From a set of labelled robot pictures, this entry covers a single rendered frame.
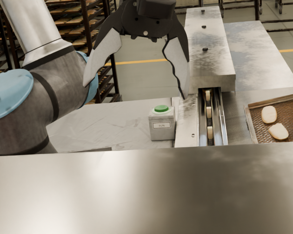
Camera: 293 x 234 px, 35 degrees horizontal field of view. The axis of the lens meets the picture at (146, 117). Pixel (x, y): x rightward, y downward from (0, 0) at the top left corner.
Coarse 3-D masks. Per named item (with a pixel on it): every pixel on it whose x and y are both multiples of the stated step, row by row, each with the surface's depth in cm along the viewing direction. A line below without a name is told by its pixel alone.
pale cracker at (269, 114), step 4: (264, 108) 120; (268, 108) 118; (272, 108) 118; (264, 112) 117; (268, 112) 116; (272, 112) 116; (276, 112) 116; (264, 116) 115; (268, 116) 114; (272, 116) 114; (276, 116) 114; (264, 120) 114; (268, 120) 113; (272, 120) 112
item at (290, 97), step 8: (288, 96) 122; (248, 104) 124; (256, 104) 124; (264, 104) 123; (288, 104) 119; (248, 112) 121; (280, 112) 117; (248, 120) 117; (256, 120) 116; (280, 120) 113; (256, 136) 108; (264, 136) 107
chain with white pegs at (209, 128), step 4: (208, 92) 146; (208, 96) 146; (208, 100) 147; (208, 104) 144; (208, 108) 133; (208, 112) 133; (208, 116) 134; (208, 120) 133; (208, 124) 130; (208, 128) 120; (212, 128) 120; (208, 132) 120; (212, 132) 120; (208, 136) 121; (212, 136) 121; (208, 140) 120; (212, 140) 120; (208, 144) 118; (212, 144) 118
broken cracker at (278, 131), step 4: (276, 124) 108; (280, 124) 108; (272, 128) 108; (276, 128) 107; (280, 128) 106; (284, 128) 106; (272, 132) 106; (276, 132) 105; (280, 132) 104; (284, 132) 104; (276, 136) 104; (280, 136) 103; (284, 136) 103
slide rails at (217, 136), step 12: (204, 96) 148; (216, 96) 147; (204, 108) 138; (216, 108) 137; (204, 120) 130; (216, 120) 129; (204, 132) 123; (216, 132) 122; (204, 144) 116; (216, 144) 115
